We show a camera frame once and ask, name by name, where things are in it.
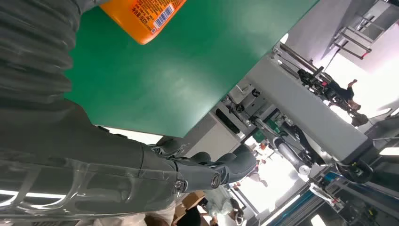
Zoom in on brown cardboard box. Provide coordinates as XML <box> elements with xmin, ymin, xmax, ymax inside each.
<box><xmin>173</xmin><ymin>191</ymin><xmax>207</xmax><ymax>220</ymax></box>

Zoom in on person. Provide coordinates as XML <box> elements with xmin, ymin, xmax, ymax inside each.
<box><xmin>324</xmin><ymin>79</ymin><xmax>370</xmax><ymax>127</ymax></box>

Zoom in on grey white machine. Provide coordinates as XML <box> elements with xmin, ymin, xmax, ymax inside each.
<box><xmin>246</xmin><ymin>43</ymin><xmax>375</xmax><ymax>164</ymax></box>

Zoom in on grey metal rack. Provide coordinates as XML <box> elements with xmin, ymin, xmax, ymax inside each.
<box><xmin>329</xmin><ymin>15</ymin><xmax>388</xmax><ymax>60</ymax></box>

